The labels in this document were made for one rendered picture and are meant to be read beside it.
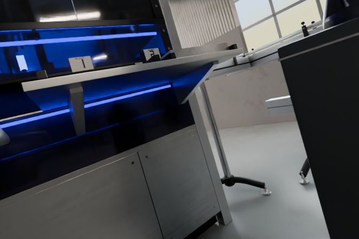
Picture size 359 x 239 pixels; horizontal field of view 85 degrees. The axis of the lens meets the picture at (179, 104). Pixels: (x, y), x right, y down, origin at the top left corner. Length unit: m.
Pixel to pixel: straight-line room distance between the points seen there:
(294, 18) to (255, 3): 0.59
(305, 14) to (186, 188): 2.60
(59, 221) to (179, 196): 0.52
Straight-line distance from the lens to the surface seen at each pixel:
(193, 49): 0.69
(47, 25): 1.00
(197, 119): 1.11
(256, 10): 3.30
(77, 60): 0.95
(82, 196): 0.93
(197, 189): 1.14
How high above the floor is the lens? 0.75
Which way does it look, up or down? 1 degrees down
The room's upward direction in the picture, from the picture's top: 16 degrees counter-clockwise
